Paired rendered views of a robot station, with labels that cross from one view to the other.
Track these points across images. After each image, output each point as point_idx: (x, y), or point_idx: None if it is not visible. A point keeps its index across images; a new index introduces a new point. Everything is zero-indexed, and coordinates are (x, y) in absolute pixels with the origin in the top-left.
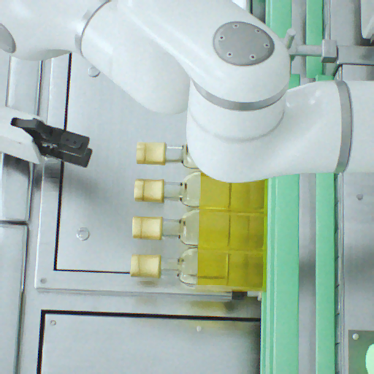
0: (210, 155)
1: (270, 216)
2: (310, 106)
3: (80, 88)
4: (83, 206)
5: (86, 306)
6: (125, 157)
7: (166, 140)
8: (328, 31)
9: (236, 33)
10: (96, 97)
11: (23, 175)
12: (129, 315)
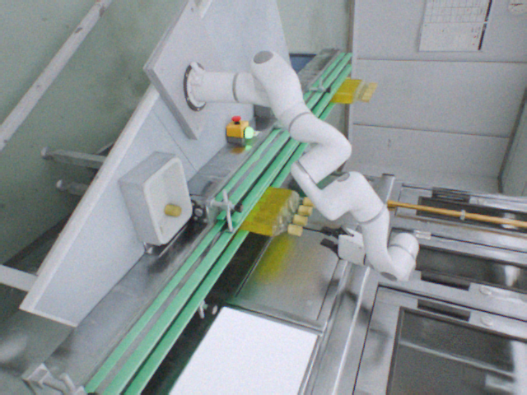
0: None
1: (258, 191)
2: (247, 77)
3: (318, 296)
4: (329, 253)
5: None
6: (305, 266)
7: (284, 267)
8: (199, 238)
9: (263, 58)
10: (311, 290)
11: (355, 269)
12: None
